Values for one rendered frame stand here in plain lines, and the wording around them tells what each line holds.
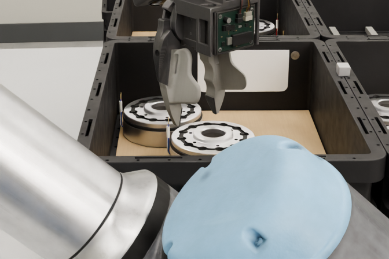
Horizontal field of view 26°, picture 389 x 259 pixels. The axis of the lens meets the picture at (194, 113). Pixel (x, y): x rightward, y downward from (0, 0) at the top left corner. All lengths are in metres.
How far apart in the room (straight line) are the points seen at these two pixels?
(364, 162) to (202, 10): 0.23
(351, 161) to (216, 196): 0.27
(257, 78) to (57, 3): 3.26
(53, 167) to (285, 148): 0.16
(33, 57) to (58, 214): 1.28
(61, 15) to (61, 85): 2.72
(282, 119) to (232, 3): 0.31
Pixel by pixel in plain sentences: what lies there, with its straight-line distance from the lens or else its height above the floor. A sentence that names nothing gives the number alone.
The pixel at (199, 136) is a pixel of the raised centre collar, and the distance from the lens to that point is 1.00.
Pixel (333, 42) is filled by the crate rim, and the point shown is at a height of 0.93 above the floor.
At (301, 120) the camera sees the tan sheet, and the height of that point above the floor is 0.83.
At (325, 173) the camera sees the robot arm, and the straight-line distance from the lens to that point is 0.54.
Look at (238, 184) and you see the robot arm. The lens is 0.55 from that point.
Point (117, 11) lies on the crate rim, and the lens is 1.31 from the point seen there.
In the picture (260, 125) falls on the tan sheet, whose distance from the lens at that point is 1.13.
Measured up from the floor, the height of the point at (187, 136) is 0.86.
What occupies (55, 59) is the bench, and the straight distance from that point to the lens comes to 1.84.
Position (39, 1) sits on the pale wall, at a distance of 4.38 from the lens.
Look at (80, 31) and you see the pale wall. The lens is 4.40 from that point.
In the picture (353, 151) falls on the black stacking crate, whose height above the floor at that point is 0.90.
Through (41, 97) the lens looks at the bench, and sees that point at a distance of 1.62.
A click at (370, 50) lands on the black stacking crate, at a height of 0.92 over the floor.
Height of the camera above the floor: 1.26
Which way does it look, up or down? 22 degrees down
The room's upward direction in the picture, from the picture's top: straight up
